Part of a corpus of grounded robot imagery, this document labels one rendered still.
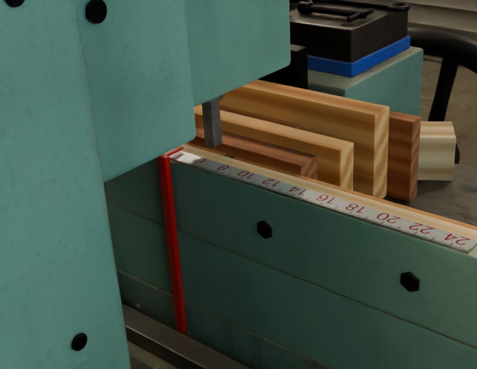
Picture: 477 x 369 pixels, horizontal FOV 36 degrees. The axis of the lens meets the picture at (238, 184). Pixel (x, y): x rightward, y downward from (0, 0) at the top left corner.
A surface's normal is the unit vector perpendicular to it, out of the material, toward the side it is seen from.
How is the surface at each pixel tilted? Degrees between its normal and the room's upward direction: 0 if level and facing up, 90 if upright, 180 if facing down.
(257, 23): 90
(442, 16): 86
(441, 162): 90
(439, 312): 90
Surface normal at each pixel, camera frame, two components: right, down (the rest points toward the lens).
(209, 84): 0.77, 0.25
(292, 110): -0.64, 0.37
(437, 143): -0.17, 0.44
